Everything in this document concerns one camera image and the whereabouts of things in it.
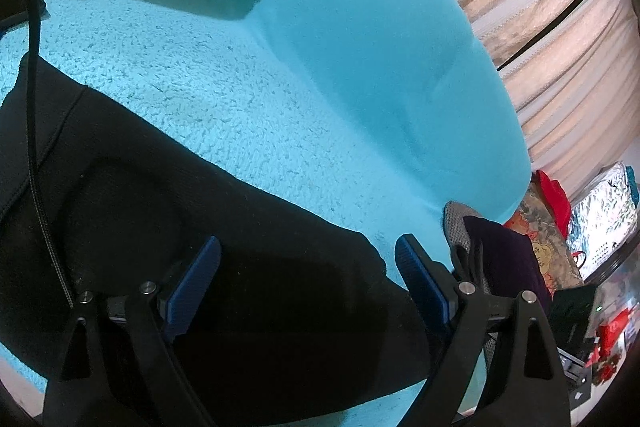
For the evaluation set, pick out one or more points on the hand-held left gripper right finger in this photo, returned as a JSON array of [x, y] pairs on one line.
[[420, 279]]

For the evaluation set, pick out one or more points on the silver foil bag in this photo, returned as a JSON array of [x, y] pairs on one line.
[[600, 212]]

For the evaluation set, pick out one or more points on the striped beige curtain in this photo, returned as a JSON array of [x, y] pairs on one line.
[[540, 7]]

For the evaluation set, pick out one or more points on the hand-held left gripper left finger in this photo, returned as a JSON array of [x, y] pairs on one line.
[[197, 287]]

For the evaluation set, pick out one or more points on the black box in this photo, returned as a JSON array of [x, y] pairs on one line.
[[572, 312]]

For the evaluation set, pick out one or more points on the red packaging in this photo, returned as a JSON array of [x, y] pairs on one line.
[[610, 332]]

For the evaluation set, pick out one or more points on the turquoise fleece blanket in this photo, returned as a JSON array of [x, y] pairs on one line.
[[325, 57]]

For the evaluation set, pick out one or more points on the thin black rod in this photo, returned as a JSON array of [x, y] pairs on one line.
[[550, 29]]

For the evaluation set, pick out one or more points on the red cloth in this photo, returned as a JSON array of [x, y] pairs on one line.
[[552, 197]]

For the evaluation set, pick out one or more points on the dark purple cloth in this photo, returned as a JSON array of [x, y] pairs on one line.
[[505, 252]]

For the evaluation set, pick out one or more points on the floral cushion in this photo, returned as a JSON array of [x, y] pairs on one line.
[[545, 247]]

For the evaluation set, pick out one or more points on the black pants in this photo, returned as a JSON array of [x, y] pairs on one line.
[[125, 187]]

